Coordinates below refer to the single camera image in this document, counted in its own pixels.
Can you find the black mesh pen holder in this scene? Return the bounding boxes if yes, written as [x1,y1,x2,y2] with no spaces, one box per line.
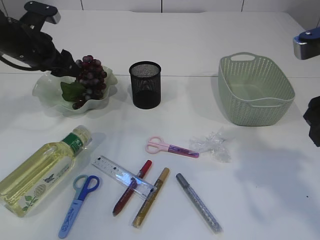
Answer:
[129,61,161,110]

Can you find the clear plastic ruler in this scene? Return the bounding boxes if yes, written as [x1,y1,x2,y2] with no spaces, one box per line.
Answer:
[91,155,157,200]

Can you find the yellow tea bottle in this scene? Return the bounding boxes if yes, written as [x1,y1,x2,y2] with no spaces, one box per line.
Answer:
[0,125,92,218]

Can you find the red glitter pen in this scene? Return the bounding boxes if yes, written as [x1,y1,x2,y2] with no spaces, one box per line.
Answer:
[112,159,152,217]

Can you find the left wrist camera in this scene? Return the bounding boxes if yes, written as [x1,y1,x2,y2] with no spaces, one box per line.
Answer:
[19,0,61,31]

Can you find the clear plastic sheet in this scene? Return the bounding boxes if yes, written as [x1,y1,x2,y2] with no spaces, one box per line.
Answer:
[189,127,231,163]

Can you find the gold glitter pen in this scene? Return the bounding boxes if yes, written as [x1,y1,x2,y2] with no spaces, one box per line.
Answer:
[132,167,170,228]

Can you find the green woven plastic basket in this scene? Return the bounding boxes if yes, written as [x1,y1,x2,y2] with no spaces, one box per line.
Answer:
[218,52,295,127]

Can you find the purple grape bunch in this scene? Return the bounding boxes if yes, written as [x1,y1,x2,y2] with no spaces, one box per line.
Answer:
[60,55,108,110]

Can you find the pink purple capped scissors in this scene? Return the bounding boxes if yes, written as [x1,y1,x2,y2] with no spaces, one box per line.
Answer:
[145,136,200,159]

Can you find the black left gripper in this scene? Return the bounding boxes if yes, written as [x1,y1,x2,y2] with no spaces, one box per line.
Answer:
[0,12,81,77]

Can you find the silver glitter pen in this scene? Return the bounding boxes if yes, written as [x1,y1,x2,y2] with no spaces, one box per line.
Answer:
[175,173,223,234]

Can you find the pale green wavy plate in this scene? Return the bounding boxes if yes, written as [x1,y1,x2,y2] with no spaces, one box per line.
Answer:
[32,66,118,115]

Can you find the blue capped scissors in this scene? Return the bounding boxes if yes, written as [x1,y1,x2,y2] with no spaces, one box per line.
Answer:
[58,174,100,239]

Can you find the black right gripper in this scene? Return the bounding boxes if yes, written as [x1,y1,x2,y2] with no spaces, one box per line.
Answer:
[303,96,320,147]

